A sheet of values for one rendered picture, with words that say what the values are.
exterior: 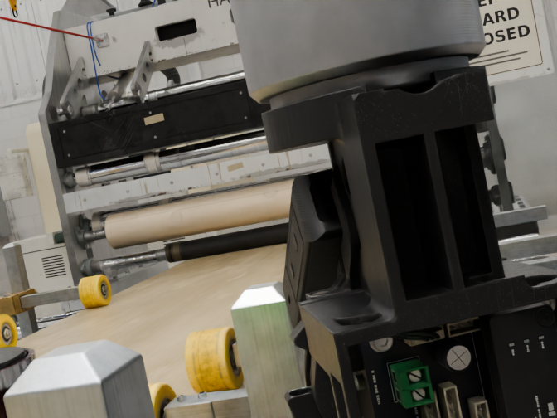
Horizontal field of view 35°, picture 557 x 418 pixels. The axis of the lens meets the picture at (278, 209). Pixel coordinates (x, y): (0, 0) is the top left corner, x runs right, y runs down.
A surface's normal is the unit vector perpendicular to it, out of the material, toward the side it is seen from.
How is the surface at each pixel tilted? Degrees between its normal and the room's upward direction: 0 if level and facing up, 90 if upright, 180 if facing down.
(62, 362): 45
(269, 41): 90
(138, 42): 90
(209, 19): 90
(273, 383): 90
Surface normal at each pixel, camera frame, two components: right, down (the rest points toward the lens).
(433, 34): 0.41, -0.04
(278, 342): -0.22, 0.10
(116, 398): 0.96, -0.18
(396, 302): 0.12, 0.02
